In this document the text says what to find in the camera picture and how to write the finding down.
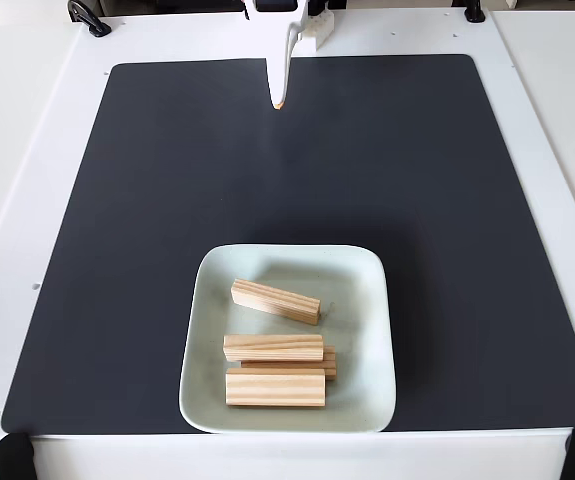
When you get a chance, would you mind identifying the wooden block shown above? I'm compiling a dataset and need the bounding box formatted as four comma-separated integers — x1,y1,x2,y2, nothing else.
223,333,326,363
224,368,327,410
230,278,323,327
240,345,339,382

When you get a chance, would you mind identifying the pale green square plate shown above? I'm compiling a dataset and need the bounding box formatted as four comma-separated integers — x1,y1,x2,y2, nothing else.
178,243,397,435

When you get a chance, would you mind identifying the black table clamp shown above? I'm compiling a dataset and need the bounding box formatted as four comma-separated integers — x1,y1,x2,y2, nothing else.
66,0,113,39
463,0,487,24

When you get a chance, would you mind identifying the black rubber mat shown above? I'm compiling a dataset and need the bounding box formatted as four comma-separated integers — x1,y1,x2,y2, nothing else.
0,53,575,435

